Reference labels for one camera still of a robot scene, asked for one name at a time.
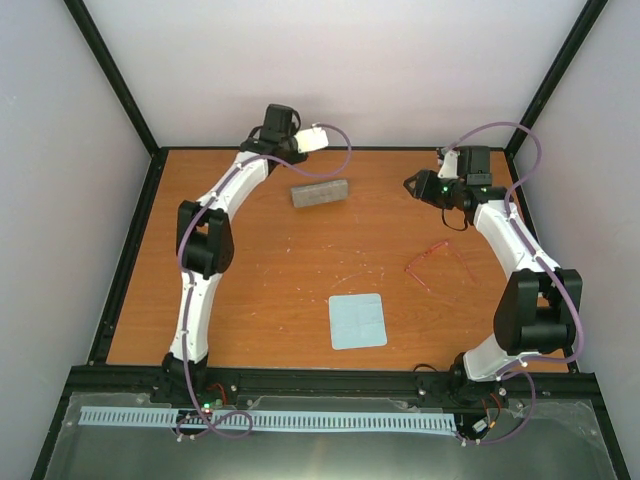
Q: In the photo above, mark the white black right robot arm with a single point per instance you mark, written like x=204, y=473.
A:
x=538, y=312

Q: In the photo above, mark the light blue slotted cable duct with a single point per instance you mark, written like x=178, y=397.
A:
x=272, y=421

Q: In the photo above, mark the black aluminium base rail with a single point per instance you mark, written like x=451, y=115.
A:
x=421, y=388

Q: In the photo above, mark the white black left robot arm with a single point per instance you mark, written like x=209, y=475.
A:
x=204, y=241

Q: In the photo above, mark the pink transparent sunglasses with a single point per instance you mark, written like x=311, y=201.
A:
x=442, y=271

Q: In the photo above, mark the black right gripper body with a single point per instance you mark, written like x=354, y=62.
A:
x=440, y=197

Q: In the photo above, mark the light blue cleaning cloth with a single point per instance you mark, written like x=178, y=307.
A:
x=357, y=321

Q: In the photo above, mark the grey glasses case green lining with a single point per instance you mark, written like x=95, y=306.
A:
x=319, y=193

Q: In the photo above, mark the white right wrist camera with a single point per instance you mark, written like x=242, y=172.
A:
x=448, y=163

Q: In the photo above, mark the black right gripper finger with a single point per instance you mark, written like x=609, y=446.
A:
x=415, y=188
x=417, y=179

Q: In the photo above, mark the black enclosure frame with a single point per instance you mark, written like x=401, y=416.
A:
x=572, y=385

